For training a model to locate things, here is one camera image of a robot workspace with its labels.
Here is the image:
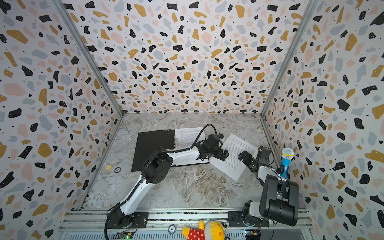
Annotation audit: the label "black corrugated cable left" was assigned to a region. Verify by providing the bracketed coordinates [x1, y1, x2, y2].
[103, 123, 218, 240]

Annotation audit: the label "yellow red plush toy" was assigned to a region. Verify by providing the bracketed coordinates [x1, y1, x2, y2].
[182, 221, 230, 240]

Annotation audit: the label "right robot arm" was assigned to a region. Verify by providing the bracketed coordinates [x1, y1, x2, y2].
[239, 147, 299, 227]

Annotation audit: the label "right circuit board wires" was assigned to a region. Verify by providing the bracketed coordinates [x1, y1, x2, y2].
[244, 227, 262, 240]

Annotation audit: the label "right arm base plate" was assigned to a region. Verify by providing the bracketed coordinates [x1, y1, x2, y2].
[227, 211, 270, 228]

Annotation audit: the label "white text sheet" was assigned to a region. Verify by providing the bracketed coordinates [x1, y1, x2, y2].
[210, 134, 258, 182]
[174, 127, 209, 167]

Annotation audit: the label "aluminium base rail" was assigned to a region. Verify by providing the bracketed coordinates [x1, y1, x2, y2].
[58, 208, 317, 240]

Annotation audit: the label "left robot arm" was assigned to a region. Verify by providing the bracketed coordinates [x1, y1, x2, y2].
[105, 134, 229, 229]

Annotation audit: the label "blue toy microphone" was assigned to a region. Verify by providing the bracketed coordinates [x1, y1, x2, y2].
[279, 148, 295, 179]

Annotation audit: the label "round white badge on rail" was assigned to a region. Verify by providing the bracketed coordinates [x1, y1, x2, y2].
[168, 225, 177, 234]

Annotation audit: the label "green circuit board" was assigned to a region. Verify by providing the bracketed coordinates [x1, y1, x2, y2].
[113, 232, 134, 240]

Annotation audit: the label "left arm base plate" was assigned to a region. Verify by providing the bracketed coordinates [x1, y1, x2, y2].
[105, 209, 149, 229]

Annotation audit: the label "orange folder black inside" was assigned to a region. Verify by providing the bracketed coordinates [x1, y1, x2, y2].
[131, 128, 210, 173]

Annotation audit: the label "small round black token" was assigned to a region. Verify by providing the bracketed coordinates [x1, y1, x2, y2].
[114, 167, 121, 174]

